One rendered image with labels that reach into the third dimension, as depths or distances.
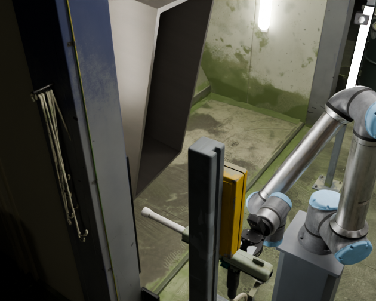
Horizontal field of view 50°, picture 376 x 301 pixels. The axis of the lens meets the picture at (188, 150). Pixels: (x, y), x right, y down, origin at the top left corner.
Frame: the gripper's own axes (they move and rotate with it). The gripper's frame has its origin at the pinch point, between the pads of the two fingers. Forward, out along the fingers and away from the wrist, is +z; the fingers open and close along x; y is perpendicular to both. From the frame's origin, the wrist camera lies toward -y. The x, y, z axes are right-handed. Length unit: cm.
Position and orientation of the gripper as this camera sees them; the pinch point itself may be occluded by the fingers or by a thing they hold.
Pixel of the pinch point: (235, 258)
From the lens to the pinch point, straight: 134.4
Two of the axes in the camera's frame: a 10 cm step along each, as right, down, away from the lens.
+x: -8.3, -3.1, 4.7
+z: -5.6, 4.7, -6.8
